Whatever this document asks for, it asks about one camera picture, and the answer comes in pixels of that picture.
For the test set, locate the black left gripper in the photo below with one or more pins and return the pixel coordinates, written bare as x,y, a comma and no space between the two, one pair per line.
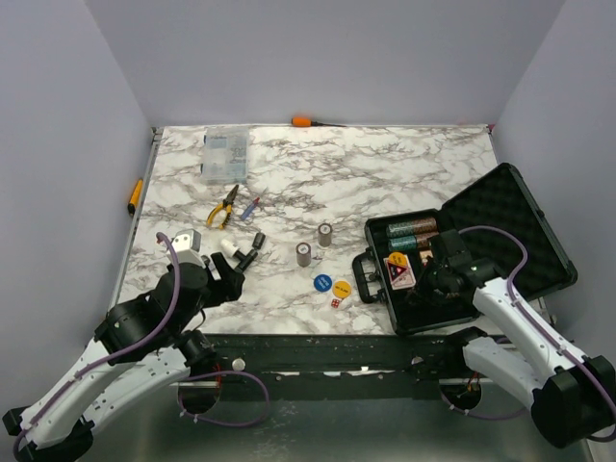
231,282

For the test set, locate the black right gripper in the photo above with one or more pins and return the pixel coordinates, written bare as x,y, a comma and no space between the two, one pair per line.
426,290

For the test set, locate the black poker set case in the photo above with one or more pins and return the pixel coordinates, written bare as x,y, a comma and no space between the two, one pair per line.
500,220

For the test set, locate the brown 100 chip roll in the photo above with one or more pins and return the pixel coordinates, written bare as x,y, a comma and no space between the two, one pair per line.
325,233
303,253

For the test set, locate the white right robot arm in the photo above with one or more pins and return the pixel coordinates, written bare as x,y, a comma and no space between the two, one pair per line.
569,395

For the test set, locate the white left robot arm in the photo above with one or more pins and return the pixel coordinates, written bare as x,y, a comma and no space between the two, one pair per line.
143,344

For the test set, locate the brown chip roll lower in case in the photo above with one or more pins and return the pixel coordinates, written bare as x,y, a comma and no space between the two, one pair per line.
422,240

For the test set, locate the brown chip roll in case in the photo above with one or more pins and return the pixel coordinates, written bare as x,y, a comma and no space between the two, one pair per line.
425,225
422,240

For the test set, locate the red card deck with all-in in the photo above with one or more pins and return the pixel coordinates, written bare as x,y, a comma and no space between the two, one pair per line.
400,277

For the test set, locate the brown chip roll upper in case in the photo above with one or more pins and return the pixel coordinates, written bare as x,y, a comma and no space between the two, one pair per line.
425,225

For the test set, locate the green chip roll lower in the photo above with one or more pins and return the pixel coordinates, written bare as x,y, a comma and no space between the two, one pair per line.
402,243

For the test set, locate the green chip roll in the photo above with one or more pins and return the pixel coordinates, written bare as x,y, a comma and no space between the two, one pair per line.
402,243
401,229

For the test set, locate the yellow big blind button in case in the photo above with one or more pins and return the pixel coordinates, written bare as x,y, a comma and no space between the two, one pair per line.
397,258

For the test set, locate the green chip roll upper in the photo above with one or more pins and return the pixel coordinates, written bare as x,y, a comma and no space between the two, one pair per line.
401,229

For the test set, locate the blue small screwdriver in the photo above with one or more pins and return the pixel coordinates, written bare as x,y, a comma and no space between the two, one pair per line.
246,214

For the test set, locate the blue small blind button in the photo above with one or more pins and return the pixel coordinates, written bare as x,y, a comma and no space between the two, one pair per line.
323,283

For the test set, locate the yellow utility knife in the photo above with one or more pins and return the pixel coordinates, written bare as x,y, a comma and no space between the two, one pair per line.
134,198

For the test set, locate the clear plastic organizer box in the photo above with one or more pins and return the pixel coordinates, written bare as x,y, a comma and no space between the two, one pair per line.
224,155

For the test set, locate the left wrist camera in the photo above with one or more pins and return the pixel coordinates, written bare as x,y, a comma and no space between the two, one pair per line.
187,244

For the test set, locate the yellow handle pliers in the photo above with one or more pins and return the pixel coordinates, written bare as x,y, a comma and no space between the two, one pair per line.
220,216

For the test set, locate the orange handle screwdriver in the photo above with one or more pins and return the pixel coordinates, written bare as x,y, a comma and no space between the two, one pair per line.
306,122

